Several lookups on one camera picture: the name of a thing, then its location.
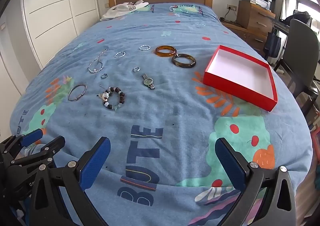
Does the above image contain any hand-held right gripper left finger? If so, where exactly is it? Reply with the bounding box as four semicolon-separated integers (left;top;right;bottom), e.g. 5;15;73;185
30;137;111;226

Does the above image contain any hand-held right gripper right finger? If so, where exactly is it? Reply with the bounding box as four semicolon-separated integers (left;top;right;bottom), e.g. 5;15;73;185
215;137;297;226

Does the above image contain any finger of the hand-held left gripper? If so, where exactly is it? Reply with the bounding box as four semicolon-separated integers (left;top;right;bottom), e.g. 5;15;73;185
0;128;44;159
10;136;66;167

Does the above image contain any large thin silver bangle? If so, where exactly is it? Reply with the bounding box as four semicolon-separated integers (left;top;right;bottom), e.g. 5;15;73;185
68;84;87;102

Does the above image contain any brown beaded earring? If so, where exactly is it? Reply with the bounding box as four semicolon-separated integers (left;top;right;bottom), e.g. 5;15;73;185
97;86;126;111

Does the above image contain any red and white box lid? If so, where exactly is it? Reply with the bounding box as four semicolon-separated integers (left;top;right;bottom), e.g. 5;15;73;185
202;45;279;112

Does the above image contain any silver wristwatch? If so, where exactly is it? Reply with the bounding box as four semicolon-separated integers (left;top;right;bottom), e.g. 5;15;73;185
141;73;156;90

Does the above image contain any dark brown bangle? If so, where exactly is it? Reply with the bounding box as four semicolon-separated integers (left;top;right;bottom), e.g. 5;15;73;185
172;53;197;69

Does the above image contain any amber bangle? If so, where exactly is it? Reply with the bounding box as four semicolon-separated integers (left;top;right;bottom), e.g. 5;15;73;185
154;45;178;58

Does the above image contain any blue printed blanket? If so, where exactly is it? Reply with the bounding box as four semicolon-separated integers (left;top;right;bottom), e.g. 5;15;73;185
10;3;314;226

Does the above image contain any dark blue bag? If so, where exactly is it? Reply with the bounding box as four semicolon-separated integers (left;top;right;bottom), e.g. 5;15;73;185
263;31;282;59

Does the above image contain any low wooden cabinet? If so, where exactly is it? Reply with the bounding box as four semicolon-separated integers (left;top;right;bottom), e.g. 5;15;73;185
221;21;269;54

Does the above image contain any white wardrobe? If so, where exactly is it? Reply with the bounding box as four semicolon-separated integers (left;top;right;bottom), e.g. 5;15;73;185
0;0;101;129

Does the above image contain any grey chair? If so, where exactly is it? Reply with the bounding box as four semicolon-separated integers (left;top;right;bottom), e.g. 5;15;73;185
273;18;320;117

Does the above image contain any wooden drawer chest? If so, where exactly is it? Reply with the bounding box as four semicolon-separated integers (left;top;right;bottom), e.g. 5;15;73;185
236;0;276;37

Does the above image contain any glass desk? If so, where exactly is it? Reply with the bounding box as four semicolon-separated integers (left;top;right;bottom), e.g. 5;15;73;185
272;19;291;32

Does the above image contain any white printed garment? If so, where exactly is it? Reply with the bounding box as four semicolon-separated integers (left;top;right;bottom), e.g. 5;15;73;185
100;0;150;21

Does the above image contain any black backpack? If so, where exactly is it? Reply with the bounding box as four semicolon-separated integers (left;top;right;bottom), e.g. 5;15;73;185
285;10;313;28

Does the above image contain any silver bead necklace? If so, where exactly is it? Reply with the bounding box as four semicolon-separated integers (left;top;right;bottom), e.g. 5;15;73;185
87;49;108;74

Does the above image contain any black power cable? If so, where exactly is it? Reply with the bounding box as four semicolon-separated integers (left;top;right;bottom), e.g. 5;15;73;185
220;9;237;25

